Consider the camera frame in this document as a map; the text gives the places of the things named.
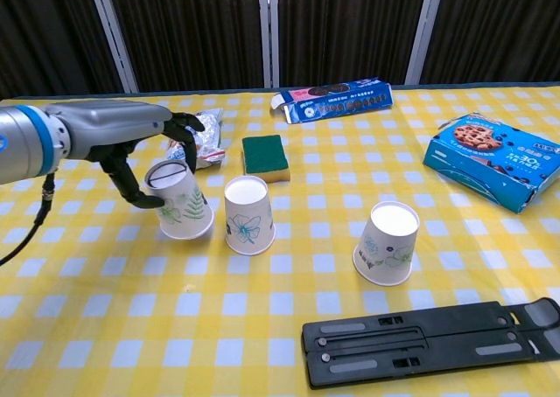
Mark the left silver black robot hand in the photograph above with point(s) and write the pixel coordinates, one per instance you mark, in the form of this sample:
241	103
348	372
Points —
109	126

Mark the paper cup green fern print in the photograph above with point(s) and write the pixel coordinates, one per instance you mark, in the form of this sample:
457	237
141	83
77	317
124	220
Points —
184	213

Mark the paper cup blue flower print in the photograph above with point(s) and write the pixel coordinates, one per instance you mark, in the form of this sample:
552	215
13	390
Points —
249	222

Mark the paper cup green flower print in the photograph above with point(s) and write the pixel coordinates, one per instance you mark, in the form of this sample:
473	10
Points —
385	248

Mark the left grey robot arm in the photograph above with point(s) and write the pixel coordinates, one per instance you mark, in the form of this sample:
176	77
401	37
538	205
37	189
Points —
22	148

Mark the silver white snack bag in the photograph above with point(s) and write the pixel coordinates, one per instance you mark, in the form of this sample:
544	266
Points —
210	139

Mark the green yellow scrub sponge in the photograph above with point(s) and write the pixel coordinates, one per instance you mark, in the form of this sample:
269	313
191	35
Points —
262	154

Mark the yellow white checkered tablecloth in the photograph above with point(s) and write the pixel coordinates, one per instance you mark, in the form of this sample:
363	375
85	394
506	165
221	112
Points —
262	292

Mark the blue sandwich cookie box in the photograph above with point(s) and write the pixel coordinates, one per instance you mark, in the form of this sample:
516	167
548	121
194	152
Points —
341	102

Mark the black folding laptop stand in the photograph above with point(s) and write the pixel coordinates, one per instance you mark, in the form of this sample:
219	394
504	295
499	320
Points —
394	344

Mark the blue chocolate chip cookie box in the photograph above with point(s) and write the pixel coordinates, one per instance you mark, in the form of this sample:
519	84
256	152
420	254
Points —
481	161

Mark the white partition frame post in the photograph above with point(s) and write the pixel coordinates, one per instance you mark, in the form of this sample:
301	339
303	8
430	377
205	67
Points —
422	29
269	34
111	38

